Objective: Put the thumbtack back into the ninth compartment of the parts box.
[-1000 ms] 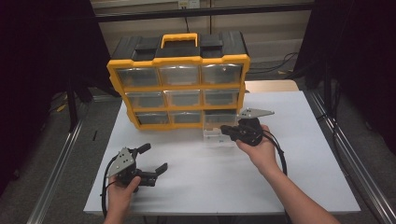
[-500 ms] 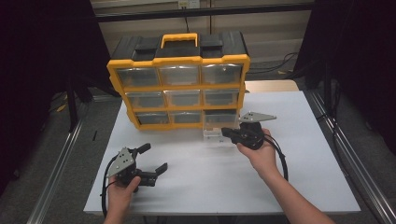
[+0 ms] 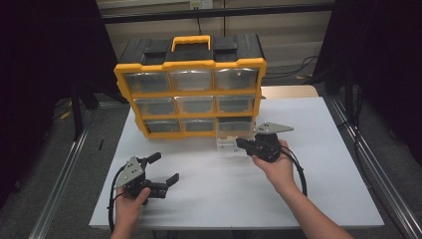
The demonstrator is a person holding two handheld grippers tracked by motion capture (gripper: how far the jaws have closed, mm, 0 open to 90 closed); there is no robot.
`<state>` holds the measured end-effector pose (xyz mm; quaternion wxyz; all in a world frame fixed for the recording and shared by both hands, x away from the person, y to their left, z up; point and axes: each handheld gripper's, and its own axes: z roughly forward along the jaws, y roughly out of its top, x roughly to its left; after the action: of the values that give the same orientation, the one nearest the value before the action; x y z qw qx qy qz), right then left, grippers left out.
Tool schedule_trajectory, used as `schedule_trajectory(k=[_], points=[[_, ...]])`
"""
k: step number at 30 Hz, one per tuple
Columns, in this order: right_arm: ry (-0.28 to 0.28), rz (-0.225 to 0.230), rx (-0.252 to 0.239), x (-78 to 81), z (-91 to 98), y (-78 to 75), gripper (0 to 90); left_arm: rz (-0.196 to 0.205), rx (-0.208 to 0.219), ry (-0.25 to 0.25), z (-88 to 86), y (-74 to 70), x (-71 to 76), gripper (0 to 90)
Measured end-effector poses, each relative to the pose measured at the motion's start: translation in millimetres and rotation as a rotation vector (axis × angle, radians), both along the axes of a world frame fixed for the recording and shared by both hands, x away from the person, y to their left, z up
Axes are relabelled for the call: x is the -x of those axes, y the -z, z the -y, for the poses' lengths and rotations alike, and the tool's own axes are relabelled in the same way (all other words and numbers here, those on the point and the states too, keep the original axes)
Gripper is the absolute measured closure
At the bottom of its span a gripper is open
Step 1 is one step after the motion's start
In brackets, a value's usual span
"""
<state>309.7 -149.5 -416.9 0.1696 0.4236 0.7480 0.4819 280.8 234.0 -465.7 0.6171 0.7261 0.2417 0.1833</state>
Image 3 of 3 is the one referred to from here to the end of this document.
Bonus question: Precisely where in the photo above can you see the black metal stand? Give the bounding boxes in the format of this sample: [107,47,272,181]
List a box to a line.
[70,83,85,141]

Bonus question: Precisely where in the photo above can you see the grid of clear bins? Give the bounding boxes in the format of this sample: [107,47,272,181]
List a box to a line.
[122,68,260,133]

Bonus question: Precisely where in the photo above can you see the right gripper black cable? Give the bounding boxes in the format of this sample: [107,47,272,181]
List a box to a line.
[280,144,309,198]

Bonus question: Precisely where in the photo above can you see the black cable along rail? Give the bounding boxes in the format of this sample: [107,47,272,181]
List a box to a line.
[337,84,401,239]

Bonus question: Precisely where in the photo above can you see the person's left hand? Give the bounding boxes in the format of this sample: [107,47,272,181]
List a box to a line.
[112,186,151,230]

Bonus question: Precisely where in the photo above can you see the person's right hand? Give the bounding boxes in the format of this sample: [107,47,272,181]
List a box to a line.
[251,138,297,194]

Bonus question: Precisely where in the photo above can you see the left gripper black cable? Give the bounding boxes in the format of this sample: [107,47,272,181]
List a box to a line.
[105,164,127,233]

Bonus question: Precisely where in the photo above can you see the yellow black organizer case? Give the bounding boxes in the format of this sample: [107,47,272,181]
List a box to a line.
[113,32,268,140]

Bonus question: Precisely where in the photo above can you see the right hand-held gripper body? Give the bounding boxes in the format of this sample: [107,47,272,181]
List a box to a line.
[247,121,296,164]

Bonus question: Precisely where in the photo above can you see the light wooden table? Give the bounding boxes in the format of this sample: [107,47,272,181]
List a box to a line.
[260,85,319,100]

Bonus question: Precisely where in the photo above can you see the black floor cables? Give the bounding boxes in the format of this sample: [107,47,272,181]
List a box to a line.
[264,55,319,81]

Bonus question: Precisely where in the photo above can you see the white wall socket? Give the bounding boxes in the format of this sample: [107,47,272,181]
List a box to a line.
[189,0,214,10]

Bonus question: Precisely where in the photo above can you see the aluminium floor rail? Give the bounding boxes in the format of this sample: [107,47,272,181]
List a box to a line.
[28,101,131,239]
[326,96,422,239]

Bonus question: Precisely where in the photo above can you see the black horizontal bar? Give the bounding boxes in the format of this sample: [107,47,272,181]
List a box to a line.
[100,2,335,25]

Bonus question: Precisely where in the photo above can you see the clear plastic drawer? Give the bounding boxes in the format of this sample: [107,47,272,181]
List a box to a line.
[216,118,257,153]

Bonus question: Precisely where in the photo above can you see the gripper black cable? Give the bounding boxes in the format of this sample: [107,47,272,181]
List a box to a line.
[105,164,127,233]
[280,144,309,198]

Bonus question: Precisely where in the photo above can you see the black curtain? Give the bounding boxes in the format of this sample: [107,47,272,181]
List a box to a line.
[314,0,422,164]
[0,0,126,208]

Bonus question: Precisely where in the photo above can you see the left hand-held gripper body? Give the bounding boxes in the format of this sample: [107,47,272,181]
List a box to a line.
[114,156,168,200]

